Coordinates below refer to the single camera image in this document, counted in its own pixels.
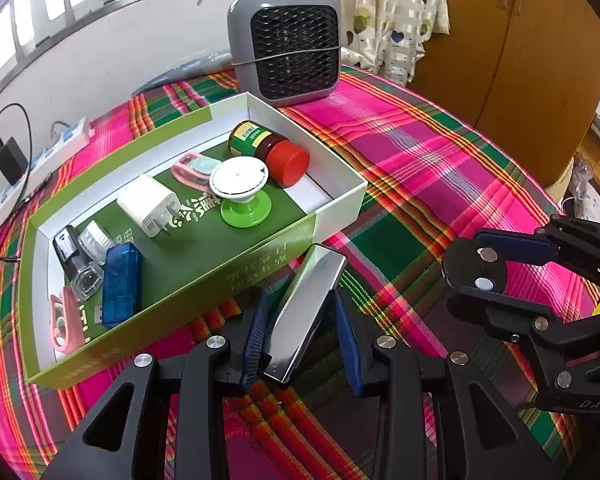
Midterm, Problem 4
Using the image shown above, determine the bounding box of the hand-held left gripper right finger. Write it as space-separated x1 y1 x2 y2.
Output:
332 287 563 480

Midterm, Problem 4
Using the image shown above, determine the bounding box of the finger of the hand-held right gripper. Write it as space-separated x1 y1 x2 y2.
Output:
474 214 600 311
447 286 600 361

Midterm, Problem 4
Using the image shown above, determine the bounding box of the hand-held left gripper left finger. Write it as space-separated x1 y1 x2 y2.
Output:
40 287 271 480

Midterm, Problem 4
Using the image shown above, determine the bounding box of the shiny silver metal case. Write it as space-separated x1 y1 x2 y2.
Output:
264 244 347 386

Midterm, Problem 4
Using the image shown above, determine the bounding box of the green cardboard box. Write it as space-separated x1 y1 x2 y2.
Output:
17 91 367 391

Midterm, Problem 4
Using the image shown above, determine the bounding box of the blue translucent USB tester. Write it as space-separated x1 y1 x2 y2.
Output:
92 241 143 329

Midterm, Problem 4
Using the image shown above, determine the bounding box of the green and white round stand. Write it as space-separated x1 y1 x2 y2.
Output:
209 156 271 228

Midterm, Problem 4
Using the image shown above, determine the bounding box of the white wall charger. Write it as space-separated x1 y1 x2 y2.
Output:
116 174 182 239

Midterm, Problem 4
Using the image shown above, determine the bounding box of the pink and mint clip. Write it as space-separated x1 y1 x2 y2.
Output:
171 151 221 193
48 291 86 352

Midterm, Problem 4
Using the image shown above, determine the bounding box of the brown bottle with red cap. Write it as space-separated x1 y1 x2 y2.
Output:
228 120 311 188

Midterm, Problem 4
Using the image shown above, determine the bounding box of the white round USB lamp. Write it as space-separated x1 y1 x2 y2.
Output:
77 221 115 265

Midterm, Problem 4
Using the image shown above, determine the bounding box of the pink and green plaid tablecloth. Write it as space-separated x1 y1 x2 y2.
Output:
0 65 600 480

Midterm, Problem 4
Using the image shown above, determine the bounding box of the brown wooden wardrobe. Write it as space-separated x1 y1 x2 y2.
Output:
412 0 600 186

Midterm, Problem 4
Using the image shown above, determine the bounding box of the cream patterned curtain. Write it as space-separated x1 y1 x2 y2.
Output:
341 0 451 75

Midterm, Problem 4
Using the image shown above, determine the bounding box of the white power strip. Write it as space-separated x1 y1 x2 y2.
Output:
0 116 95 231

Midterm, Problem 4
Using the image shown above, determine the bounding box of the long grey plastic tool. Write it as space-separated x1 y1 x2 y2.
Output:
130 49 233 98

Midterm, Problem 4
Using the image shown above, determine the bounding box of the black power adapter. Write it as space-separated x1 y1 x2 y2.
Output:
0 136 30 187

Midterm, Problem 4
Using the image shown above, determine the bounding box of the grey portable heater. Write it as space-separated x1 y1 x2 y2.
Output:
227 0 342 108

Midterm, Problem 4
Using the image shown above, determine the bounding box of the black cable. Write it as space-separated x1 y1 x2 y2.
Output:
0 103 51 266

